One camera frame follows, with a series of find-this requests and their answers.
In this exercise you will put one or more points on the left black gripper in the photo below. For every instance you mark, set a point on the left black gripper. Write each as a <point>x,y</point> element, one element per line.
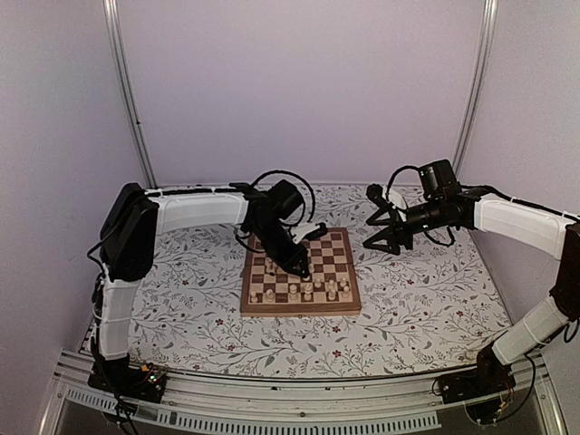
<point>289,263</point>

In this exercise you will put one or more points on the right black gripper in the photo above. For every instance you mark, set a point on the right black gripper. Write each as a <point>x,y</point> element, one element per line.
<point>395,227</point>

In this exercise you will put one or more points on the light wooden queen piece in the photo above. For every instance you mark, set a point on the light wooden queen piece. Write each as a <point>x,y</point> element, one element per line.
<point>307,292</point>

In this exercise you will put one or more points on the light wooden king piece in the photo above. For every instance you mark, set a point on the light wooden king piece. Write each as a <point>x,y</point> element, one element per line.
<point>293,293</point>

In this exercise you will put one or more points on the light wooden bishop piece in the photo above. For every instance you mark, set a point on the light wooden bishop piece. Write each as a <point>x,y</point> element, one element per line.
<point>331,290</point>

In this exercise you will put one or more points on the wooden chess board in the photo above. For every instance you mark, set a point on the wooden chess board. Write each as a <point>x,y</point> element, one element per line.
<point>330,258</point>

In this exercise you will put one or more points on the light wooden knight piece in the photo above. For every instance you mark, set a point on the light wooden knight piece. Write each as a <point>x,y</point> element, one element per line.
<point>270,295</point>

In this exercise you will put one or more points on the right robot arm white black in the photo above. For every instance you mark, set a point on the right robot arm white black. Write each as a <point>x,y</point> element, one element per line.
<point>542,233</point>

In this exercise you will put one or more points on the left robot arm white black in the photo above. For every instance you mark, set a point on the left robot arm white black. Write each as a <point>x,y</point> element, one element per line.
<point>142,219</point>

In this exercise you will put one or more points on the floral patterned table mat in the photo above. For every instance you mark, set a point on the floral patterned table mat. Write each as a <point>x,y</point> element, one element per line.
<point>219,284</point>

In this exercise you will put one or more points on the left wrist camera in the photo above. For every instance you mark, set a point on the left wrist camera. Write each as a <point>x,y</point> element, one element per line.
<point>308,231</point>

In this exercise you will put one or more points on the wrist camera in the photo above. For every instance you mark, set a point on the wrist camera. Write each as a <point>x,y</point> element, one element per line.
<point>385,199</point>
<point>308,231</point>

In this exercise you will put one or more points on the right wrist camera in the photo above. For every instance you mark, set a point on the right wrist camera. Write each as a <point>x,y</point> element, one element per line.
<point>385,199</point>

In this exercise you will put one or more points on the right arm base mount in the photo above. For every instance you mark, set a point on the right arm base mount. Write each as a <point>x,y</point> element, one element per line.
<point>489,377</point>

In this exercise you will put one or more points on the aluminium front rail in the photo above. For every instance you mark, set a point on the aluminium front rail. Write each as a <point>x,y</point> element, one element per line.
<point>204,403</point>

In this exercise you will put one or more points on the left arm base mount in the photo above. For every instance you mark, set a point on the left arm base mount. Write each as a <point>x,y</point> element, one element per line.
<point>145,383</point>

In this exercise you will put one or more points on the right aluminium frame post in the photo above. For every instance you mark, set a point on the right aluminium frame post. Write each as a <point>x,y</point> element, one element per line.
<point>485,42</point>

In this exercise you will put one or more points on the aluminium frame post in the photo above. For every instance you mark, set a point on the aluminium frame post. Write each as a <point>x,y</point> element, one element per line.
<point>113,24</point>
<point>485,42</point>

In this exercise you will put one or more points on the left aluminium frame post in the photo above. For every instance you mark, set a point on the left aluminium frame post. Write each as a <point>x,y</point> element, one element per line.
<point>113,24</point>

